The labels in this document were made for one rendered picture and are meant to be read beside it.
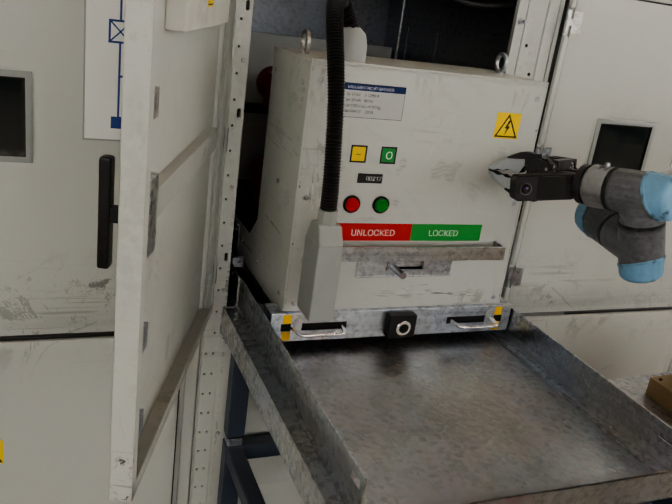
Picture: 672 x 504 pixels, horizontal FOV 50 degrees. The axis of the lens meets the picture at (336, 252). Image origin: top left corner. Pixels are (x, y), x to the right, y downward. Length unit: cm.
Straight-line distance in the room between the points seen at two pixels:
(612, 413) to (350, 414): 48
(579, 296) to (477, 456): 86
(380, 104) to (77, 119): 54
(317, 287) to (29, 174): 55
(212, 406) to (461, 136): 80
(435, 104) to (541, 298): 72
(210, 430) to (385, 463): 66
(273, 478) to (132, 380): 95
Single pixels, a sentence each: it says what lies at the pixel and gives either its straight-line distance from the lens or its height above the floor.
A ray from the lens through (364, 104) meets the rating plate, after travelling 131.
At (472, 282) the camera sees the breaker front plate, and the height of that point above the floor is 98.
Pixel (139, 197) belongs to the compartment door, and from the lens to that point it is 85.
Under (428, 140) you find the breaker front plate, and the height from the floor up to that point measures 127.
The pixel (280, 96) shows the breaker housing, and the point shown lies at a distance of 142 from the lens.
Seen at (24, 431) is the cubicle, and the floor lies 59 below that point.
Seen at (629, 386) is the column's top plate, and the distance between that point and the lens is 181.
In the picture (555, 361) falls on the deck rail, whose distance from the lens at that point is 151.
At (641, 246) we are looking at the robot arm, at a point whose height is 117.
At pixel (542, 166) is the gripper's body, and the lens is 137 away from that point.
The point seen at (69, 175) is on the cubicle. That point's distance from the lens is 141.
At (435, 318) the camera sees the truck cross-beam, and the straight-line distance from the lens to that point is 152.
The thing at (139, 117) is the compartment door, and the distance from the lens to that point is 83.
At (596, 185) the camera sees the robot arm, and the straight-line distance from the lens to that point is 131.
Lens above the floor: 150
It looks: 19 degrees down
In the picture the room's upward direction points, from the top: 8 degrees clockwise
